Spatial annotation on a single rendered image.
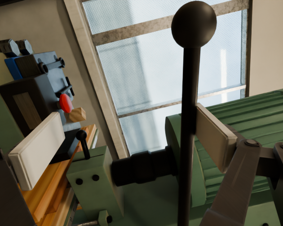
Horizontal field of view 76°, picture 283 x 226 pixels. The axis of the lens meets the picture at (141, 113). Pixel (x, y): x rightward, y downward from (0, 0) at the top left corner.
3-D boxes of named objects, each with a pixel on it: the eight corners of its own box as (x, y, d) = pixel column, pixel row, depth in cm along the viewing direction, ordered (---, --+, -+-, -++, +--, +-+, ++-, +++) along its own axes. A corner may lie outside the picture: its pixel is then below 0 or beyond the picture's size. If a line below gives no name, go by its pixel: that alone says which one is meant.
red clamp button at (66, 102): (62, 92, 28) (68, 90, 28) (69, 109, 30) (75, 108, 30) (55, 97, 26) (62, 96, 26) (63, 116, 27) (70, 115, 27)
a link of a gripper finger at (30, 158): (32, 191, 12) (20, 192, 12) (65, 138, 19) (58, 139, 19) (19, 153, 11) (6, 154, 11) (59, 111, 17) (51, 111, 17)
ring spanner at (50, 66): (60, 57, 35) (62, 56, 35) (64, 67, 36) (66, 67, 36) (36, 63, 26) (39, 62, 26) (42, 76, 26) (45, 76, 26)
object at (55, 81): (33, 54, 33) (63, 47, 33) (57, 108, 38) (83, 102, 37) (-19, 63, 21) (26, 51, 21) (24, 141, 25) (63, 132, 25)
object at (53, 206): (57, 150, 45) (79, 145, 45) (60, 155, 46) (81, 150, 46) (18, 213, 29) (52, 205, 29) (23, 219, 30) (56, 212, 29)
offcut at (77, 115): (69, 118, 57) (81, 115, 57) (68, 110, 58) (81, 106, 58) (74, 123, 60) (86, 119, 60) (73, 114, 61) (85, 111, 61)
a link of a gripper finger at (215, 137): (227, 137, 12) (238, 136, 12) (192, 102, 18) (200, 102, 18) (221, 175, 13) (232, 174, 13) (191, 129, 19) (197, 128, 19)
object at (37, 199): (44, 138, 41) (78, 130, 41) (46, 144, 41) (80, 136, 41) (-32, 228, 21) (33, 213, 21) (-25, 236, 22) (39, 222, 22)
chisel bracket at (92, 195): (68, 153, 38) (107, 144, 38) (90, 201, 43) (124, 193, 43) (55, 178, 31) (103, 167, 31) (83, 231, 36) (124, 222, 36)
